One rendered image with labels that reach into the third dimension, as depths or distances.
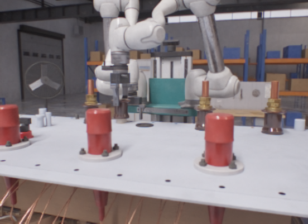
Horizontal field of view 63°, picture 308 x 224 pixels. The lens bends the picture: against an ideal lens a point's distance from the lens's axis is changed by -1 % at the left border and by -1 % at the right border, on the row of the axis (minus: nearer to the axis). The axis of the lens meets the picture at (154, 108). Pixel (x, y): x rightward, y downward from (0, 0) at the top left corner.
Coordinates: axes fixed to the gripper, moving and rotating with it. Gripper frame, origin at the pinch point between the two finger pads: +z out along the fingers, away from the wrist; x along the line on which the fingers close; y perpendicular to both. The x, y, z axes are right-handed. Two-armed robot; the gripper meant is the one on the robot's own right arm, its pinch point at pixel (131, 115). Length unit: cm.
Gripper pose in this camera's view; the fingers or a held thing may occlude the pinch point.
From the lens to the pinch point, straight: 176.6
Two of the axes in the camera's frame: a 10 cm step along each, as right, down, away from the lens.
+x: -9.3, -0.5, 3.6
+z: 0.0, 9.9, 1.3
